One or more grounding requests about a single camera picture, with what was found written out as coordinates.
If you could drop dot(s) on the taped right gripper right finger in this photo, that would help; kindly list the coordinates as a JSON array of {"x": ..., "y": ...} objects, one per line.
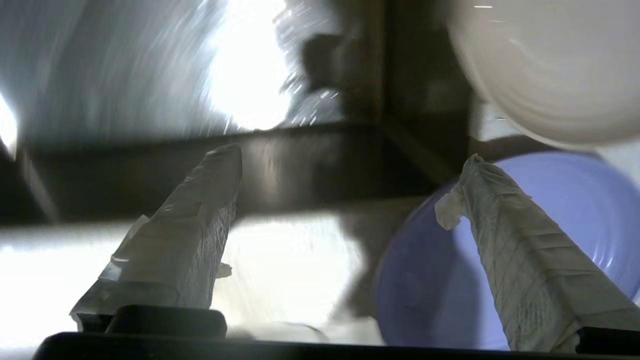
[{"x": 530, "y": 265}]

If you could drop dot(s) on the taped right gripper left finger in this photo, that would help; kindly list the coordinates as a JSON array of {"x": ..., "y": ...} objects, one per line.
[{"x": 185, "y": 240}]

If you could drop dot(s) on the purple round plate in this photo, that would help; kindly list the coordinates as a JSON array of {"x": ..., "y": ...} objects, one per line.
[{"x": 430, "y": 280}]

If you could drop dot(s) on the cream round plate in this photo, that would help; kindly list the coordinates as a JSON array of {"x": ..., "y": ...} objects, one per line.
[{"x": 550, "y": 65}]

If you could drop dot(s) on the stainless steel sink basin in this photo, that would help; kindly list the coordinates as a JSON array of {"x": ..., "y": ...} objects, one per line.
[{"x": 125, "y": 75}]

